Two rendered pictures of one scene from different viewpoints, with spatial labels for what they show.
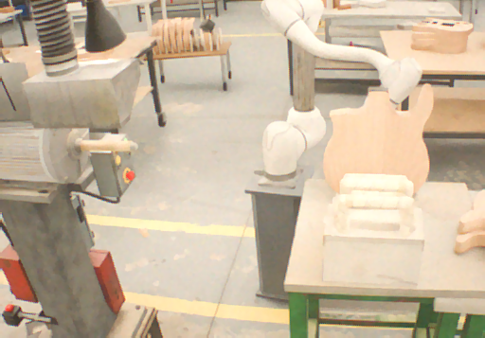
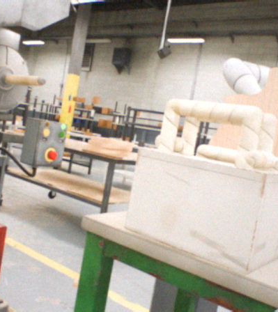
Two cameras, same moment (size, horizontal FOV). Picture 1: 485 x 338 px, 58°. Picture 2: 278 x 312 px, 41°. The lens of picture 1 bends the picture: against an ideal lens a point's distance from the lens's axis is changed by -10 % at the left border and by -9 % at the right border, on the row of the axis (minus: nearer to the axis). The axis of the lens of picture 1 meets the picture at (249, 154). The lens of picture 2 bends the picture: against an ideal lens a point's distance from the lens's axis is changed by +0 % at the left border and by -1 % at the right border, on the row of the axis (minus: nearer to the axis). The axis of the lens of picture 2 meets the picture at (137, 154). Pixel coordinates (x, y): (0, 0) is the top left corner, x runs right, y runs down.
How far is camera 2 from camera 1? 0.92 m
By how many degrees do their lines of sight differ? 33
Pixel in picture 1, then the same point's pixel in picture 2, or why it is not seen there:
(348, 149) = (234, 138)
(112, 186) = (31, 153)
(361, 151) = not seen: hidden behind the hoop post
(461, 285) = not seen: outside the picture
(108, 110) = (17, 8)
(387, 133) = not seen: outside the picture
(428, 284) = (269, 281)
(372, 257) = (188, 196)
